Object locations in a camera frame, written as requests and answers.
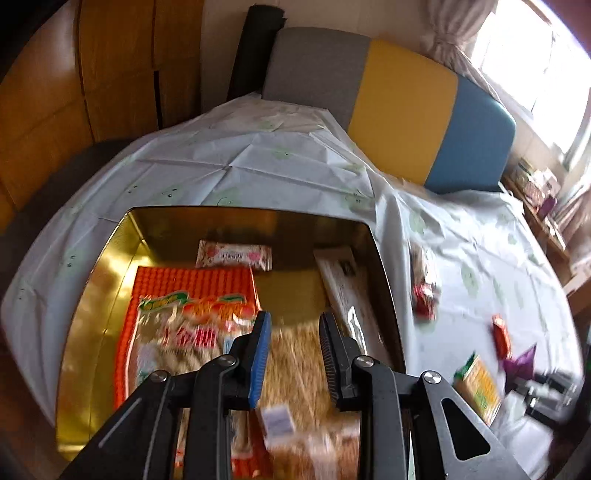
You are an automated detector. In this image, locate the gold small packet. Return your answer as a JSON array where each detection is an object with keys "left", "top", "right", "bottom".
[{"left": 409, "top": 240, "right": 439, "bottom": 289}]

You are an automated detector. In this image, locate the pale tied curtain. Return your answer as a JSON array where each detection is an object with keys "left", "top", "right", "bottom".
[{"left": 425, "top": 0, "right": 490, "bottom": 65}]

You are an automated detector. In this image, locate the gold tin box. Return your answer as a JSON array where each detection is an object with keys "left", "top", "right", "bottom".
[{"left": 55, "top": 206, "right": 407, "bottom": 480}]

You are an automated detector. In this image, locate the pink patterned box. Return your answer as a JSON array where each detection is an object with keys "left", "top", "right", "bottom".
[{"left": 529, "top": 168, "right": 561, "bottom": 204}]

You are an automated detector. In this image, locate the wooden wardrobe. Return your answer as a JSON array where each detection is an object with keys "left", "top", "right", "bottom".
[{"left": 0, "top": 0, "right": 204, "bottom": 232}]

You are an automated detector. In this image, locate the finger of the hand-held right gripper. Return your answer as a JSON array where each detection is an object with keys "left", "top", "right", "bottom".
[
  {"left": 542, "top": 371, "right": 583, "bottom": 394},
  {"left": 526, "top": 392, "right": 568, "bottom": 420}
]

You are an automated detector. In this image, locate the grey yellow blue chair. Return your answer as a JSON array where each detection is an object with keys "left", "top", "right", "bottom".
[{"left": 262, "top": 27, "right": 517, "bottom": 193}]

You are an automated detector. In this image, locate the wooden side shelf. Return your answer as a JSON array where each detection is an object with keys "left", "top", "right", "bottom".
[{"left": 503, "top": 171, "right": 573, "bottom": 278}]

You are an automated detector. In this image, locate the green yellow packet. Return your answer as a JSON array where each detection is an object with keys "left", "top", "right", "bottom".
[{"left": 452, "top": 353, "right": 503, "bottom": 425}]

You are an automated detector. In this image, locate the white plastic tablecloth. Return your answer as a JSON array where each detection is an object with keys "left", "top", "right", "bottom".
[{"left": 0, "top": 92, "right": 583, "bottom": 480}]

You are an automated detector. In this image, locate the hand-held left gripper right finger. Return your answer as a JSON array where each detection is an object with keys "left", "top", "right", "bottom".
[{"left": 320, "top": 311, "right": 529, "bottom": 480}]

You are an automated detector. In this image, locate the purple snack packet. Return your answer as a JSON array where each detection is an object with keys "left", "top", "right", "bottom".
[{"left": 502, "top": 344, "right": 537, "bottom": 393}]

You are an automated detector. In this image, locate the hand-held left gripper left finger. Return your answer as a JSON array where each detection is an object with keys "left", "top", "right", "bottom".
[{"left": 60, "top": 311, "right": 272, "bottom": 480}]

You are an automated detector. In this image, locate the orange snack packet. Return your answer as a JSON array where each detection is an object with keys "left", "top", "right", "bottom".
[{"left": 113, "top": 265, "right": 264, "bottom": 480}]

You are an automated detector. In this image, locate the silver foil packet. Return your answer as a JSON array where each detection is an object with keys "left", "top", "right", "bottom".
[{"left": 314, "top": 247, "right": 398, "bottom": 370}]

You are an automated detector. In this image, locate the window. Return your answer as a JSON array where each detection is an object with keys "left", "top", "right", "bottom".
[{"left": 471, "top": 0, "right": 591, "bottom": 158}]

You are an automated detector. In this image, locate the pink white small packet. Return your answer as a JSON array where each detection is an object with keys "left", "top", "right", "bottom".
[{"left": 196, "top": 240, "right": 273, "bottom": 271}]

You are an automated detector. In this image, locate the clear beige snack packet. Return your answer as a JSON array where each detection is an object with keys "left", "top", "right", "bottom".
[{"left": 231, "top": 318, "right": 365, "bottom": 480}]

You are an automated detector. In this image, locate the orange red candy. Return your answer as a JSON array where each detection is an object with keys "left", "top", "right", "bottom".
[{"left": 491, "top": 315, "right": 512, "bottom": 360}]

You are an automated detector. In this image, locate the black rolled mat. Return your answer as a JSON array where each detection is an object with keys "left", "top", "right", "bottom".
[{"left": 227, "top": 4, "right": 287, "bottom": 100}]

